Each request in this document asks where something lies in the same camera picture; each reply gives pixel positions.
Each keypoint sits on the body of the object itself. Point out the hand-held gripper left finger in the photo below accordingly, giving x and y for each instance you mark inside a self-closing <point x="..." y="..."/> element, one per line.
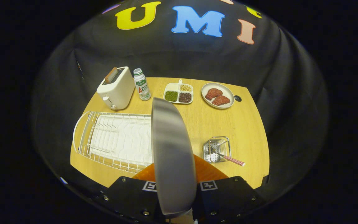
<point x="129" y="199"/>

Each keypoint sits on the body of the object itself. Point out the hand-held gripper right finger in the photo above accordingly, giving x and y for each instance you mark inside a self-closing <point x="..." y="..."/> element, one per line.
<point x="228" y="199"/>

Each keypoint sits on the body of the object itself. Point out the beige round plate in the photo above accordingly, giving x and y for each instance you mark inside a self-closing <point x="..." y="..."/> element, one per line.
<point x="172" y="155"/>

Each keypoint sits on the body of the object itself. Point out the beige plate with meat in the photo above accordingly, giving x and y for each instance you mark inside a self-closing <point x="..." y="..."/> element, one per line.
<point x="227" y="91"/>

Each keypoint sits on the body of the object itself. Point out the white divided snack dish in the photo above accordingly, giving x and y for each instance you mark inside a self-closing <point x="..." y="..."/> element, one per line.
<point x="172" y="86"/>

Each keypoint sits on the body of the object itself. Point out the red meat piece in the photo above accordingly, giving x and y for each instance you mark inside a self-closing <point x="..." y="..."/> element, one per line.
<point x="221" y="100"/>
<point x="213" y="93"/>

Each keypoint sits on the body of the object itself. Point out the white toaster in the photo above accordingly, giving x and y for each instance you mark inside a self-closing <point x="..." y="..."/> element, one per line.
<point x="118" y="91"/>

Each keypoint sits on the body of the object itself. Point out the dark red beans pile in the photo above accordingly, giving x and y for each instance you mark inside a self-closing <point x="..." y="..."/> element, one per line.
<point x="185" y="97"/>

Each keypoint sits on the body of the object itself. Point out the green beans pile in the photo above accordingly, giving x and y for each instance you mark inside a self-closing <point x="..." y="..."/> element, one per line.
<point x="171" y="96"/>

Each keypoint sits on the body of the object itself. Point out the white green-label drink bottle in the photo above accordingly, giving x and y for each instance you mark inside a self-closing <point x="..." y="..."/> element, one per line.
<point x="142" y="85"/>

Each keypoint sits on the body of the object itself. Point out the yellow beans pile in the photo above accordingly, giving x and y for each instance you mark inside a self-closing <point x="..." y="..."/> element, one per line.
<point x="185" y="88"/>

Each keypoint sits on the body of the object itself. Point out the black backdrop cloth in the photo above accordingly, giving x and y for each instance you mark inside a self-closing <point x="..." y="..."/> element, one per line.
<point x="291" y="93"/>

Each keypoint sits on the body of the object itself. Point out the toast slice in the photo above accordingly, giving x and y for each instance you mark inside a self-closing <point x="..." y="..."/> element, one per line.
<point x="111" y="75"/>

